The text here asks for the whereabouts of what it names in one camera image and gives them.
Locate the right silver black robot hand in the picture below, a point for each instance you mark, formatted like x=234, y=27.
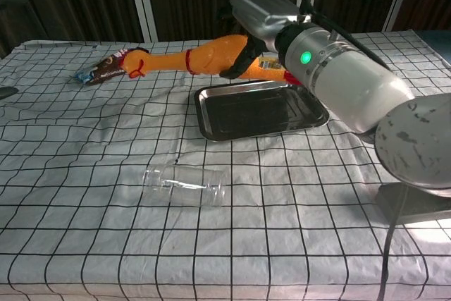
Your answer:
x=267, y=15

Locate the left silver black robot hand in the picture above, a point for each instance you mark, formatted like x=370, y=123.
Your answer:
x=7, y=93

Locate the orange rubber chicken toy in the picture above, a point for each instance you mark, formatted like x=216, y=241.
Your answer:
x=211, y=54

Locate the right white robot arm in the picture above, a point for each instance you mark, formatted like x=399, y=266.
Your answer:
x=352, y=82

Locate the stainless steel rectangular tray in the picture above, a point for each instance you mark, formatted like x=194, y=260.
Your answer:
x=260, y=110

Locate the brown chocolate snack bag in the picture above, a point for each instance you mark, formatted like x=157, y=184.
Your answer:
x=102, y=68

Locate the clear plastic jar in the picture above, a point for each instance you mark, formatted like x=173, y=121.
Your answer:
x=183, y=184

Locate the white black-grid tablecloth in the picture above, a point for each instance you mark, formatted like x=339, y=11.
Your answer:
x=246, y=237

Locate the white double frame post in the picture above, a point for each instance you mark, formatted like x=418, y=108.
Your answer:
x=142, y=1

